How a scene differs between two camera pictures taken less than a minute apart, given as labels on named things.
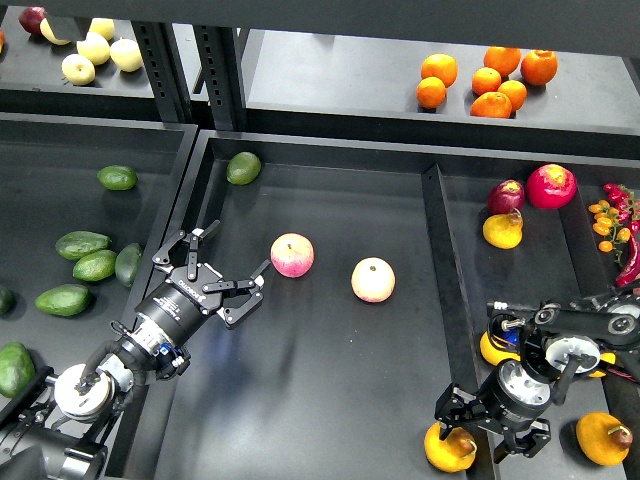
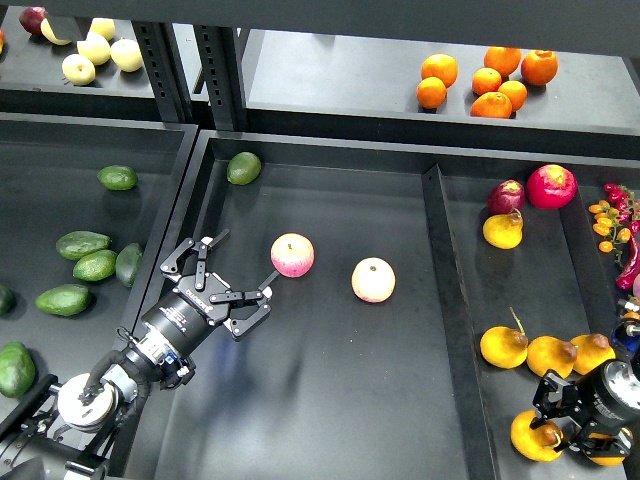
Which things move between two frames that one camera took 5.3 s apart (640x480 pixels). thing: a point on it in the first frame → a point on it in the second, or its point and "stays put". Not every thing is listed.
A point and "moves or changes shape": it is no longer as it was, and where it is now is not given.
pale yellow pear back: (104, 26) stays put
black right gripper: (513, 402) → (609, 398)
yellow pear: (457, 453) moves or changes shape
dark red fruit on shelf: (30, 19) stays put
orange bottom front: (491, 105) stays put
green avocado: (16, 369) stays put
